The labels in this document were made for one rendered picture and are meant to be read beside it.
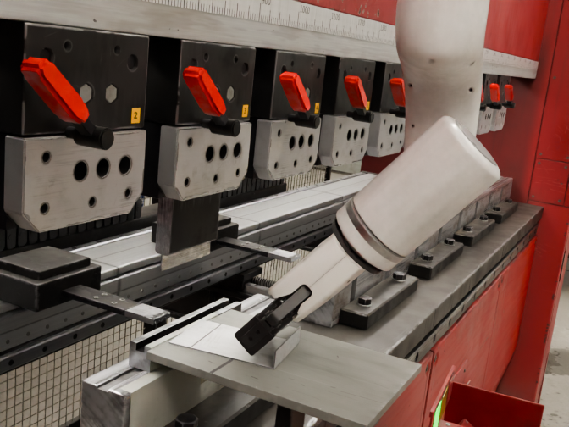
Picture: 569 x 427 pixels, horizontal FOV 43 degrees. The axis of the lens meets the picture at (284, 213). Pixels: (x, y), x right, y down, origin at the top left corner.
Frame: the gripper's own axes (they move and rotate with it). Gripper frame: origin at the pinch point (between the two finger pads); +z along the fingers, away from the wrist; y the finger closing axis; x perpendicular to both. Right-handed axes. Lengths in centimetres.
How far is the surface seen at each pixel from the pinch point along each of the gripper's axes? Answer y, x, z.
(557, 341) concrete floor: -320, 108, 44
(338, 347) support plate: -5.8, 7.7, -2.8
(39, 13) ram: 27.0, -29.0, -17.3
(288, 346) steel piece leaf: 0.0, 3.5, -0.9
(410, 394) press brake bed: -57, 28, 16
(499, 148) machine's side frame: -215, 8, -12
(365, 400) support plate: 6.0, 12.4, -6.7
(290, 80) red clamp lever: -8.4, -20.0, -19.6
